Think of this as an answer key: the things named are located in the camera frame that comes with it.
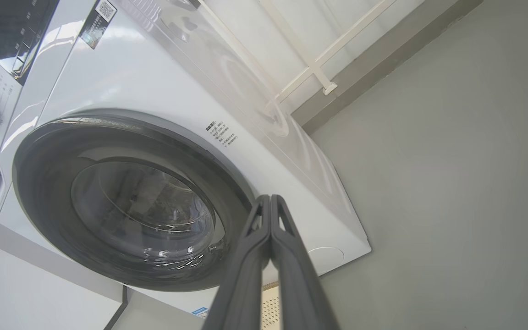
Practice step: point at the white flat panel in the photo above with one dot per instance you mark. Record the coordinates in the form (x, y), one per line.
(25, 293)

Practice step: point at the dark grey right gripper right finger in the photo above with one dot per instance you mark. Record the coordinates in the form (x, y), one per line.
(298, 288)

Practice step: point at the black washing machine display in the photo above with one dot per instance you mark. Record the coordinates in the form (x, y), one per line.
(16, 32)

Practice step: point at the white metal railing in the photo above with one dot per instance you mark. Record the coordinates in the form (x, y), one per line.
(312, 64)

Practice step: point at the round dark washing machine door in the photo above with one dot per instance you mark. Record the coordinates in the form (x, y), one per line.
(44, 192)

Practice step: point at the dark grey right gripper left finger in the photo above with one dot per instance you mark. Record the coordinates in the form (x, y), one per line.
(241, 284)

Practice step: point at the round white filter cover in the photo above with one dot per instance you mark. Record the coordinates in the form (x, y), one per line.
(326, 260)

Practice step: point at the white front-load washing machine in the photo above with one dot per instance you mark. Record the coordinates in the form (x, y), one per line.
(154, 82)

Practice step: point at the black QR code sticker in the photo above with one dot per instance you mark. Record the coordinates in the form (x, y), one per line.
(96, 23)

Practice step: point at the cream perforated laundry basket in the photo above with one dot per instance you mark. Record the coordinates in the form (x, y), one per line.
(271, 311)

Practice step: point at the blue white energy label sticker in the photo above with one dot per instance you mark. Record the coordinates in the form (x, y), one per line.
(200, 312)

